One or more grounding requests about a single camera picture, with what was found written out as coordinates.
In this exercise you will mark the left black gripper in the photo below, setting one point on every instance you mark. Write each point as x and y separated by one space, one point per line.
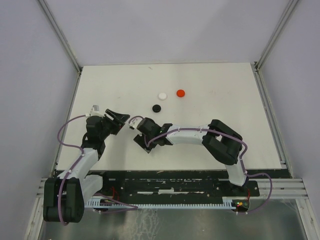
119 118

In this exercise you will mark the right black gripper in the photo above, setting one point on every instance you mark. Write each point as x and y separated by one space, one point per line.
140 140

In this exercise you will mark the white earbud charging case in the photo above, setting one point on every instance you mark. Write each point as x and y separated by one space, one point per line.
162 96

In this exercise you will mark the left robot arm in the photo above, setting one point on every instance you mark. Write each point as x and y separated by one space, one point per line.
66 194

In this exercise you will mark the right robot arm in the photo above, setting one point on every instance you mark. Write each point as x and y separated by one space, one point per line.
223 143

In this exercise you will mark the right circuit board with leds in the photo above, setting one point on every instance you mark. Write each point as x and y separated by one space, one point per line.
242 205

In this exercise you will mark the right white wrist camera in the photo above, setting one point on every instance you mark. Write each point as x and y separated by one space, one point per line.
134 123

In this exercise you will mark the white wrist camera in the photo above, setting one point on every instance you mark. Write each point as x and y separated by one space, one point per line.
134 123
95 111

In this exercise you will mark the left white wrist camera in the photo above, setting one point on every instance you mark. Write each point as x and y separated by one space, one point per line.
95 111

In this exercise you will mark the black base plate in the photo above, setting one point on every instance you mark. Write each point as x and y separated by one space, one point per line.
170 187

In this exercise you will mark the white slotted cable duct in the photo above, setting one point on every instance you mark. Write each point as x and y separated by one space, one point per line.
97 203

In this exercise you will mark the left aluminium frame post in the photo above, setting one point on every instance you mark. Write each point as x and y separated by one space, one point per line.
44 5

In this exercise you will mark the aluminium frame post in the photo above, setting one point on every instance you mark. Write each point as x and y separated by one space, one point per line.
279 28
44 5

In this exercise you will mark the right aluminium frame post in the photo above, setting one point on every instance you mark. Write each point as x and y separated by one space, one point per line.
279 28

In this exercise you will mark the aluminium frame rail front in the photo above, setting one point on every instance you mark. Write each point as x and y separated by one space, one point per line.
281 188

